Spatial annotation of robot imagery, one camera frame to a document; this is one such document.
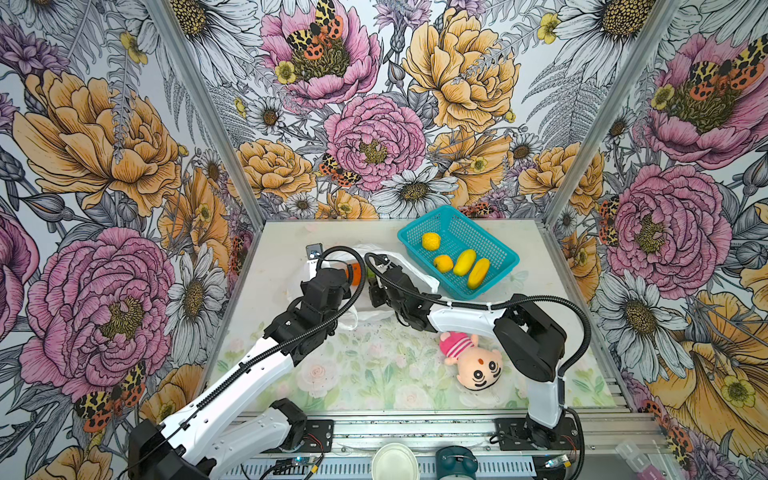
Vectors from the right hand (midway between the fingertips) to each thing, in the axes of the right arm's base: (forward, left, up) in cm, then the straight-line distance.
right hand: (373, 286), depth 90 cm
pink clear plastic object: (-44, -61, -9) cm, 75 cm away
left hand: (-6, +10, +14) cm, 18 cm away
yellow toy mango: (+14, -31, -8) cm, 35 cm away
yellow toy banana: (+9, -35, -8) cm, 36 cm away
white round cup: (-42, -5, -11) cm, 44 cm away
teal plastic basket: (+29, -31, -8) cm, 43 cm away
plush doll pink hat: (-24, -27, -4) cm, 36 cm away
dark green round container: (-43, -18, -3) cm, 47 cm away
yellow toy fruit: (+13, -24, -7) cm, 28 cm away
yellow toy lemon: (+23, -20, -7) cm, 31 cm away
